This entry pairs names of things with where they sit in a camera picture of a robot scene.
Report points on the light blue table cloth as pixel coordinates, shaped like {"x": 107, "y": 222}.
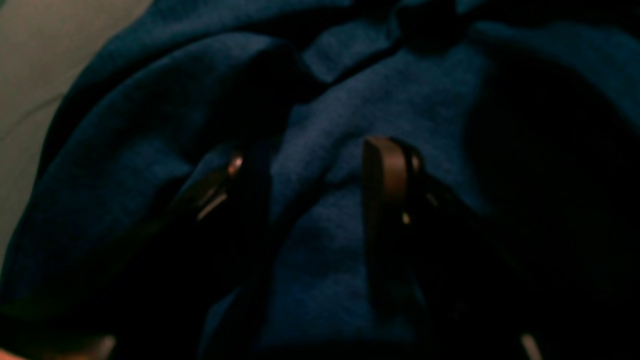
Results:
{"x": 44, "y": 44}

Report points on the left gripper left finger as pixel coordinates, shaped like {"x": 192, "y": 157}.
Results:
{"x": 152, "y": 285}

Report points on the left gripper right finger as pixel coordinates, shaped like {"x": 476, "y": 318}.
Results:
{"x": 470, "y": 289}

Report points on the blue t-shirt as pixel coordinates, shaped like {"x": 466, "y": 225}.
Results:
{"x": 528, "y": 110}

